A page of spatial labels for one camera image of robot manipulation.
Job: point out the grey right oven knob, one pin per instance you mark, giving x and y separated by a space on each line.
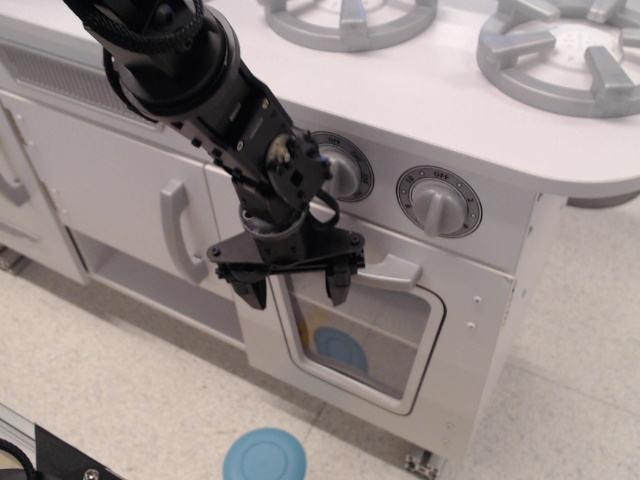
441 203

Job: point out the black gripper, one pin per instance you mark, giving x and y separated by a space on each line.
311 246

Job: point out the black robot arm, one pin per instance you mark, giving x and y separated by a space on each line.
179 63

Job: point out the white toy kitchen body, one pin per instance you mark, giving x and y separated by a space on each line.
422 102

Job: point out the grey cabinet door handle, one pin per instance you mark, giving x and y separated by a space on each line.
173 203

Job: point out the white toy oven door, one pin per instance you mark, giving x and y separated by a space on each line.
417 364

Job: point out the grey middle stove burner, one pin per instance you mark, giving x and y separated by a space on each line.
349 26

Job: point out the grey left door handle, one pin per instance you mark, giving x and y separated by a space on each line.
13 177

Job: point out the white cabinet door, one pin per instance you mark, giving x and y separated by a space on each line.
106 186

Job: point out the grey left oven knob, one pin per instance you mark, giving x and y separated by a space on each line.
352 177

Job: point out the grey oven knob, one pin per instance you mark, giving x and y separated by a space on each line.
352 177
441 203

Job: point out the blue plastic plate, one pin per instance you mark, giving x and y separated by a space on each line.
266 453

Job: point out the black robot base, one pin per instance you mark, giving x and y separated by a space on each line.
28 451

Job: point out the grey stove burner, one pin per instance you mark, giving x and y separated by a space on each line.
574 58
349 26

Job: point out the grey oven door handle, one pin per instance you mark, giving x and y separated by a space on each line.
392 273

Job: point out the grey right stove burner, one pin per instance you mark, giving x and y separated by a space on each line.
574 58

